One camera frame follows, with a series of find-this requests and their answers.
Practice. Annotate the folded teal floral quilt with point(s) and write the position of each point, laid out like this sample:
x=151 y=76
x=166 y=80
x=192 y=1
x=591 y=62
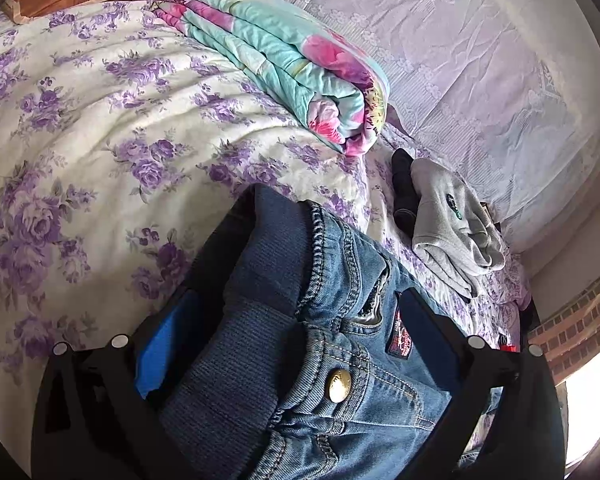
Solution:
x=280 y=50

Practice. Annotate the purple floral bed sheet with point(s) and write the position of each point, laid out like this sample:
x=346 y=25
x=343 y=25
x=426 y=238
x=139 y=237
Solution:
x=105 y=135

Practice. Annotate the blue denim pants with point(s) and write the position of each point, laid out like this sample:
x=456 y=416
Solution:
x=330 y=285

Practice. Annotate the folded grey garment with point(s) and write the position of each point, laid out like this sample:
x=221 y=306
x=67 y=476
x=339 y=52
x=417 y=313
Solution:
x=445 y=210

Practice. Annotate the lilac lace wall cloth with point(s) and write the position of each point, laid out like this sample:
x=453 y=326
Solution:
x=455 y=60

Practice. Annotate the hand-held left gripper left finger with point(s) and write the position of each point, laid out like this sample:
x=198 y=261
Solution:
x=166 y=342

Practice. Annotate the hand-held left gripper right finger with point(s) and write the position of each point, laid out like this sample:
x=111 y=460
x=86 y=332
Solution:
x=432 y=332

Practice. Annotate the window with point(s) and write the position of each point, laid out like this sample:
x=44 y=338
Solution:
x=595 y=410

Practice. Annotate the folded black garment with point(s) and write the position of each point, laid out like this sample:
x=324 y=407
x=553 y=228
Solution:
x=405 y=185

